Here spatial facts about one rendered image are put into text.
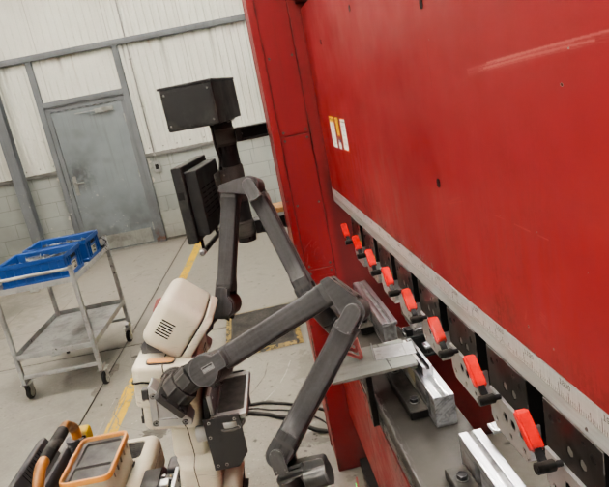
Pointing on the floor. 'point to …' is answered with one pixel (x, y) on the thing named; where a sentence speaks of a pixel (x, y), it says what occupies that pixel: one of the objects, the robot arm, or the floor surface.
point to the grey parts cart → (65, 322)
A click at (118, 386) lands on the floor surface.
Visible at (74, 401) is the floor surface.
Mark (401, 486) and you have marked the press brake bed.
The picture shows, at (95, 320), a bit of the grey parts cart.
